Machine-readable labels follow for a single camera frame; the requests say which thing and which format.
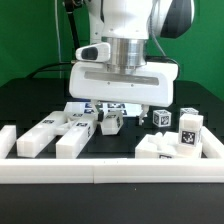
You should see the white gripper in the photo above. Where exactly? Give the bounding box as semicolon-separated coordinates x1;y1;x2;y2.
69;62;178;126

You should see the white chair seat plate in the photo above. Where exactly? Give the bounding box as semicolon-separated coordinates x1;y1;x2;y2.
134;131;204;160

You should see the white chair back frame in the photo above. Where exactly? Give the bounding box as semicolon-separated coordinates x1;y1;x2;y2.
17;111;96;159

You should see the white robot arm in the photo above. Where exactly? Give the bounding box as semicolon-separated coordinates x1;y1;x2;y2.
69;0;195;113

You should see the white marker sheet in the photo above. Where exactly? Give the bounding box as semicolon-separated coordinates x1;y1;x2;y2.
64;102;142;117

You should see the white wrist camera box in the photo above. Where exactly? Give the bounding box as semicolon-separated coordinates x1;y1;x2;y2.
75;42;111;62

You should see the grey hose cable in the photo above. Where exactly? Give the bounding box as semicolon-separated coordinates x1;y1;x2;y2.
148;6;168;58

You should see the black cable on table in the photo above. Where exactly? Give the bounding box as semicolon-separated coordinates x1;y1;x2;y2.
26;61;75;80

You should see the white U-shaped fence frame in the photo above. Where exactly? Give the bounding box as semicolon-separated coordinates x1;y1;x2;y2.
0;125;224;185

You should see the black camera stand pole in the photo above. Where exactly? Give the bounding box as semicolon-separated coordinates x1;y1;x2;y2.
63;0;82;50

